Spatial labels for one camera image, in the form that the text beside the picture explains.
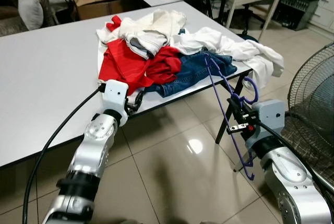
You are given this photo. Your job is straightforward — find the purple plastic hanger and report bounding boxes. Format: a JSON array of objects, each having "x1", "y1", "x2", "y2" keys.
[{"x1": 204, "y1": 52, "x2": 260, "y2": 181}]

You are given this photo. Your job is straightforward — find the dark red garment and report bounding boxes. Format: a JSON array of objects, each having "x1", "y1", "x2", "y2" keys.
[{"x1": 145, "y1": 46, "x2": 183, "y2": 86}]

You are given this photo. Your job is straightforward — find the white shirt grey collar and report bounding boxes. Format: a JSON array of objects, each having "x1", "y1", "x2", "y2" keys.
[{"x1": 128, "y1": 32, "x2": 170, "y2": 60}]

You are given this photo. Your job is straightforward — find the blue denim jeans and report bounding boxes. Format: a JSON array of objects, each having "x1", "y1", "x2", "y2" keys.
[{"x1": 144, "y1": 51, "x2": 238, "y2": 98}]

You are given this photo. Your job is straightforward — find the white cotton shirt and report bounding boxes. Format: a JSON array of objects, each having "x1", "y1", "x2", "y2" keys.
[{"x1": 175, "y1": 27, "x2": 285, "y2": 90}]

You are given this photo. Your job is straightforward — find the cream sweater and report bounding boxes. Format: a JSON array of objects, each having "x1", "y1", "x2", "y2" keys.
[{"x1": 97, "y1": 9, "x2": 187, "y2": 60}]

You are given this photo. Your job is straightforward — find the black standing fan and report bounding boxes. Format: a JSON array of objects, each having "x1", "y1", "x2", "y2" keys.
[{"x1": 287, "y1": 41, "x2": 334, "y2": 131}]

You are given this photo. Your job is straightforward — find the small red cloth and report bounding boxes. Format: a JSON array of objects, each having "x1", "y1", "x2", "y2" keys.
[{"x1": 107, "y1": 15, "x2": 122, "y2": 31}]

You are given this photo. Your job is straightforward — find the large white table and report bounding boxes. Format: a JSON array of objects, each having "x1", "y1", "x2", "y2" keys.
[{"x1": 0, "y1": 1, "x2": 285, "y2": 170}]

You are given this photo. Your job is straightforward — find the brown cardboard box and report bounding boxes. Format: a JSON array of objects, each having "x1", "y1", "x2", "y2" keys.
[{"x1": 72, "y1": 0, "x2": 126, "y2": 21}]

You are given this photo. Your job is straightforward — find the black plastic crate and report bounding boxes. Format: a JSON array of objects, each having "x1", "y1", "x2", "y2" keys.
[{"x1": 273, "y1": 0, "x2": 320, "y2": 30}]

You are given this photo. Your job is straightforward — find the white pillow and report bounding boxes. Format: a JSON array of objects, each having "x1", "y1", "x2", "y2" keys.
[{"x1": 18, "y1": 0, "x2": 45, "y2": 30}]

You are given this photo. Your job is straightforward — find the white drawer cabinet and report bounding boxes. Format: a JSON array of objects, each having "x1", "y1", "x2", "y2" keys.
[{"x1": 290, "y1": 0, "x2": 334, "y2": 32}]

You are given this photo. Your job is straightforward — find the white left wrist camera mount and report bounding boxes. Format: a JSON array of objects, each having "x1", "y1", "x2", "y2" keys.
[{"x1": 100, "y1": 80, "x2": 130, "y2": 126}]

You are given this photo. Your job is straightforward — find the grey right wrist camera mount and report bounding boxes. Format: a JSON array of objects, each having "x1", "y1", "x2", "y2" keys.
[{"x1": 250, "y1": 99, "x2": 287, "y2": 149}]

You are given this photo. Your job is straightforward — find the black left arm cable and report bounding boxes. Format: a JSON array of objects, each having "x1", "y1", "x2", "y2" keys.
[{"x1": 23, "y1": 86, "x2": 105, "y2": 224}]

